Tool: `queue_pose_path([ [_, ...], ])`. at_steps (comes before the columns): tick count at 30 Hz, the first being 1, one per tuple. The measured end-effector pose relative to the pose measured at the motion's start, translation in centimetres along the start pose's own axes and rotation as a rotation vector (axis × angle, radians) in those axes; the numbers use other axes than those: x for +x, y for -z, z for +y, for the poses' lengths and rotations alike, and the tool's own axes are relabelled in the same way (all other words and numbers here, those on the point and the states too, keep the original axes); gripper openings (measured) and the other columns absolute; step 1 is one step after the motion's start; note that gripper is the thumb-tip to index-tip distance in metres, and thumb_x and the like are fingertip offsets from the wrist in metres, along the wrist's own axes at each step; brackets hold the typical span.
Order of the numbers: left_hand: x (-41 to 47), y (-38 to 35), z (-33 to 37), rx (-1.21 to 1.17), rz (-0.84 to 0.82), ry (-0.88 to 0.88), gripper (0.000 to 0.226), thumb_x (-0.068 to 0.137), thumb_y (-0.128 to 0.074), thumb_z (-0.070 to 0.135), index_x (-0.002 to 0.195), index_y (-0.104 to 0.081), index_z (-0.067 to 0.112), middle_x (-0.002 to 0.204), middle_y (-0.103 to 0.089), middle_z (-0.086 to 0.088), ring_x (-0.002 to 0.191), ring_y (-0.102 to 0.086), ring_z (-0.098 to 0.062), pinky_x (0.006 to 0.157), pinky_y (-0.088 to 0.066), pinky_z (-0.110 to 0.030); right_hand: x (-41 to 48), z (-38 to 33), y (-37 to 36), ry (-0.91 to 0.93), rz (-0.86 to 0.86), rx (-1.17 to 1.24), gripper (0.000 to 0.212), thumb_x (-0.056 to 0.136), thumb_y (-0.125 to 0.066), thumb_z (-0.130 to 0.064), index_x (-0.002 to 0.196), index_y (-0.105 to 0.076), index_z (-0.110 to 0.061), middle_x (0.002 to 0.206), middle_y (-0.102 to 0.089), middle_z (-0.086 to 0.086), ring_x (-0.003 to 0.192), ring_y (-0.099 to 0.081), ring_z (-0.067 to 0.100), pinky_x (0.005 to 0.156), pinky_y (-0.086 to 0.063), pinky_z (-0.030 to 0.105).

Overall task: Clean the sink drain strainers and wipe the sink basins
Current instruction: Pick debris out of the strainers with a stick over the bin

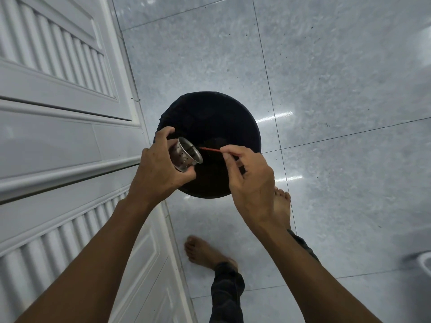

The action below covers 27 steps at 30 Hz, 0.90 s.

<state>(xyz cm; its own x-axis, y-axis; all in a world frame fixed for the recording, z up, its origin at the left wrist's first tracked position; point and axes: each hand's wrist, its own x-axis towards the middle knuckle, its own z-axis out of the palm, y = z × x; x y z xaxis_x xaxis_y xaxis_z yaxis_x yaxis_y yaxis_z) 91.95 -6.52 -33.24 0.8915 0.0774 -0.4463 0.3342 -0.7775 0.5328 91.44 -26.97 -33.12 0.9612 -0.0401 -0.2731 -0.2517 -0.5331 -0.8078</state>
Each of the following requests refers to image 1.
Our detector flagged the person's left hand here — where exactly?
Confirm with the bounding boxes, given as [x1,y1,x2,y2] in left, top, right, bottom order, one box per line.
[127,126,197,208]

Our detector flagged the person's right hand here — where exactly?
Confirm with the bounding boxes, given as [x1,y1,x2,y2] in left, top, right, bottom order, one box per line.
[220,145,280,230]

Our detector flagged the perforated steel strainer cup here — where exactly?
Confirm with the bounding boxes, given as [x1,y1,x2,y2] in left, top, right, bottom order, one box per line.
[168,136,204,173]

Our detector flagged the person's right forearm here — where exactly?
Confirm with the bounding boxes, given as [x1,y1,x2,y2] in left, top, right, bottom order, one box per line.
[251,221,383,323]

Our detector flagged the person's left forearm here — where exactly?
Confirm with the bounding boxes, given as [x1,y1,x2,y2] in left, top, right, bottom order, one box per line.
[15,196,169,323]

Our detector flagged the round black trash bin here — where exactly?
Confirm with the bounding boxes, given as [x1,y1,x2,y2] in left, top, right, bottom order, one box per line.
[153,91,262,199]

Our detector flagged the person's right foot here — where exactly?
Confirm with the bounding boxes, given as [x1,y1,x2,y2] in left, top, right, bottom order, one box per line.
[273,186,292,231]

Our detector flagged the person's foot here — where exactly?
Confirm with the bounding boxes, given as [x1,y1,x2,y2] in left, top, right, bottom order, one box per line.
[184,235,239,272]
[273,186,292,231]

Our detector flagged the person's left foot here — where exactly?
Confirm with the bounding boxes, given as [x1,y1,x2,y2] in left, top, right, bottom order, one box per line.
[184,235,239,272]

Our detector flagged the dark patterned trousers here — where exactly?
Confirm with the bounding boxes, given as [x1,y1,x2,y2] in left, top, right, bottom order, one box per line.
[210,229,321,323]

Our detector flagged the white louvred door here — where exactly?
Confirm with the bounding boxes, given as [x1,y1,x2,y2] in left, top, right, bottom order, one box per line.
[0,0,198,323]

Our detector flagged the white ceramic fixture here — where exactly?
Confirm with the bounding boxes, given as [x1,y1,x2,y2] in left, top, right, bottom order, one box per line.
[402,251,431,280]

